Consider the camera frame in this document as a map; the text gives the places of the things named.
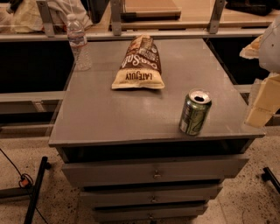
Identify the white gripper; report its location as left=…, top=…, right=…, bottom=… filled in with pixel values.
left=240, top=16, right=280, bottom=128

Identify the green soda can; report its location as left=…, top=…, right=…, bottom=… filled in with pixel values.
left=179, top=88, right=212, bottom=136

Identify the brown chip bag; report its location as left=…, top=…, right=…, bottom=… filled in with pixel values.
left=111, top=35, right=165, bottom=89

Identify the cream cloth bag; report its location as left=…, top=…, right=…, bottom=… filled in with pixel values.
left=0, top=0, right=93, bottom=33

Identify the black stand leg right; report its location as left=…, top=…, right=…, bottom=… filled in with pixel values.
left=261, top=167, right=280, bottom=194

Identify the black stand leg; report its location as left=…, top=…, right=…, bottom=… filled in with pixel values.
left=24, top=157, right=51, bottom=224
left=261, top=167, right=280, bottom=194

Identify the top grey drawer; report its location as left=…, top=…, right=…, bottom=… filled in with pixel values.
left=62, top=154, right=249, bottom=187

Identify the grey drawer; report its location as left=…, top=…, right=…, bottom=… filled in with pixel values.
left=62, top=154, right=249, bottom=187
left=94, top=203, right=207, bottom=222
left=80, top=184, right=222, bottom=207

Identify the middle grey drawer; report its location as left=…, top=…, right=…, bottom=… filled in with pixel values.
left=80, top=184, right=222, bottom=207

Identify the grey drawer cabinet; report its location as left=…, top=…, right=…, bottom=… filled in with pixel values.
left=49, top=39, right=263, bottom=213

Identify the bottom grey drawer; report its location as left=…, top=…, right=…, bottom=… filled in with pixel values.
left=94, top=203, right=207, bottom=222

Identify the clear plastic water bottle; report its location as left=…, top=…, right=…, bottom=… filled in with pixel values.
left=66, top=14, right=92, bottom=71

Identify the black stand leg left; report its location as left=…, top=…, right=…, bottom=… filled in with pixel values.
left=24, top=157, right=51, bottom=224

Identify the black floor cable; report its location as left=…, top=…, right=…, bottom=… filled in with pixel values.
left=0, top=148, right=51, bottom=224

